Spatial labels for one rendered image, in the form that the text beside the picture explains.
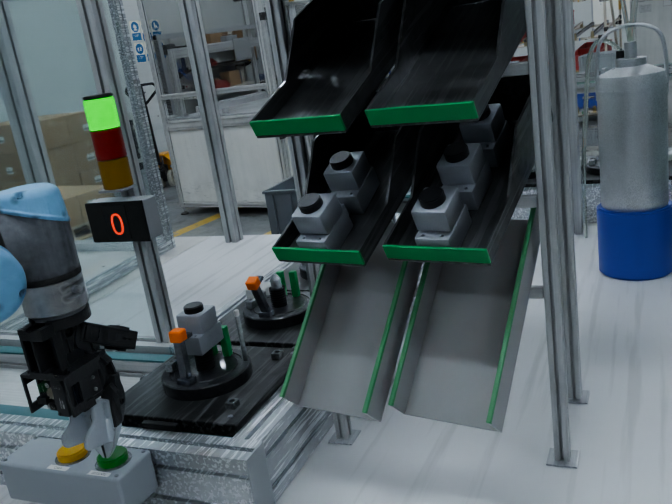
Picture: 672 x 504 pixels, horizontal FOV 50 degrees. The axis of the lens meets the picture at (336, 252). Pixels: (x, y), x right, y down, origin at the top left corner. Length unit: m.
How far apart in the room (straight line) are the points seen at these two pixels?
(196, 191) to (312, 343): 6.04
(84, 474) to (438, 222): 0.56
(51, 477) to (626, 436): 0.79
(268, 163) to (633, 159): 4.98
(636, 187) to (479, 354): 0.79
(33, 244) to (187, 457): 0.34
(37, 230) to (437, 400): 0.51
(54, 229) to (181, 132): 6.09
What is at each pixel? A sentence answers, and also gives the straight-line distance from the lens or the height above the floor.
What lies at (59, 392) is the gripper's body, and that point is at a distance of 0.93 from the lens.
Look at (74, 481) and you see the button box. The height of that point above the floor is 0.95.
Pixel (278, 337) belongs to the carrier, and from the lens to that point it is 1.27.
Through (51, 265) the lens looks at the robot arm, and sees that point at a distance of 0.89.
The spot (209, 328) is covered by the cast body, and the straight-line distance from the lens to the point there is 1.13.
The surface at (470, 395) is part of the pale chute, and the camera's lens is 0.91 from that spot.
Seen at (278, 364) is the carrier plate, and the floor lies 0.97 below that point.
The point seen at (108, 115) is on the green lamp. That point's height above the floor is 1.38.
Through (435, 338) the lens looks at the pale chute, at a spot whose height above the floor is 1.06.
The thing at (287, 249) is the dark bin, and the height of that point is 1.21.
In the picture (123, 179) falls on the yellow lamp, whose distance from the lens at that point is 1.27.
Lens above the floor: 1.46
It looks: 17 degrees down
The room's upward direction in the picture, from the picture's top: 9 degrees counter-clockwise
